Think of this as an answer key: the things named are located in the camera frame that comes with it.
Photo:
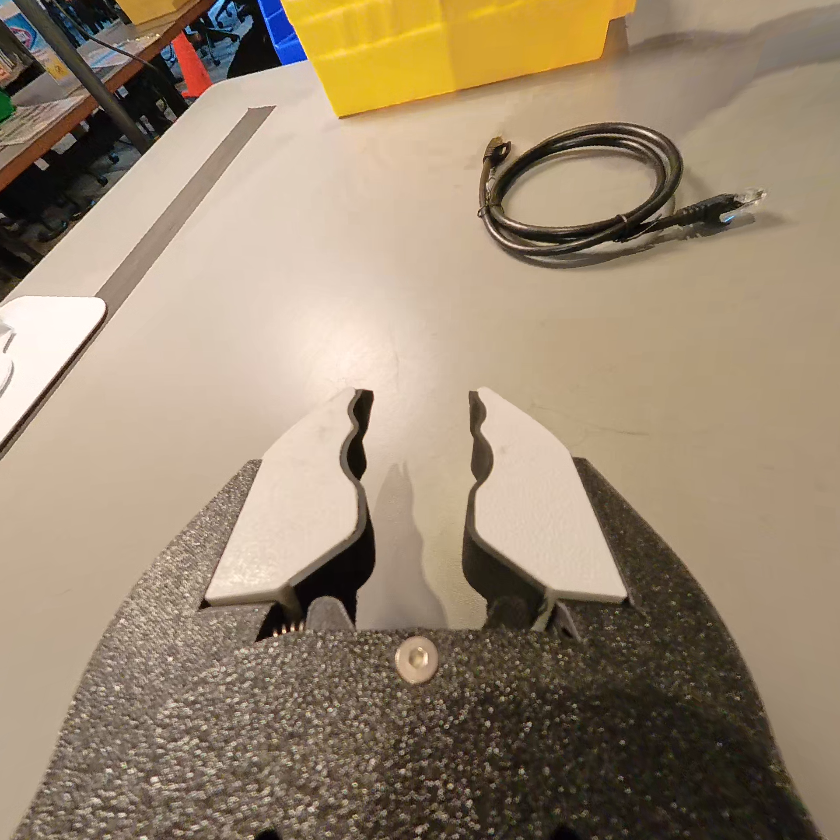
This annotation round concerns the orange traffic cone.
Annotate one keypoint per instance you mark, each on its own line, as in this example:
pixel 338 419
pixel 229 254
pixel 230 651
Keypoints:
pixel 191 65

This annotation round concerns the white document stand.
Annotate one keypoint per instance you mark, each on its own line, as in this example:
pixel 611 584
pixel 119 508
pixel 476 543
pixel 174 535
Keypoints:
pixel 52 341

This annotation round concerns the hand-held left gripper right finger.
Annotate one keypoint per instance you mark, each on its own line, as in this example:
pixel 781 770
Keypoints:
pixel 544 518

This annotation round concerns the blue plastic bin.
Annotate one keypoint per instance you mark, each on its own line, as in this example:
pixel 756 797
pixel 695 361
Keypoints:
pixel 279 33

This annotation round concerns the yellow box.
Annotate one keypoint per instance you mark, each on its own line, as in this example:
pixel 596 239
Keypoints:
pixel 154 10

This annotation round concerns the yellow plastic bin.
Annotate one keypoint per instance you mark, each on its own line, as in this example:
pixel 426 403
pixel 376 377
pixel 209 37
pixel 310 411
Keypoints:
pixel 459 52

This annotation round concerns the grey metal post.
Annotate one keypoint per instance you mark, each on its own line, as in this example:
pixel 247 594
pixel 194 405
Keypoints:
pixel 72 65

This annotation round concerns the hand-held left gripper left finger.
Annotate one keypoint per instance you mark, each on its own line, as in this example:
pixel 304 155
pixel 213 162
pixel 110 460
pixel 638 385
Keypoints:
pixel 295 518

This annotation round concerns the green plastic object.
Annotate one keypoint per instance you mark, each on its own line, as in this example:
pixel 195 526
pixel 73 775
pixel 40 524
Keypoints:
pixel 6 108

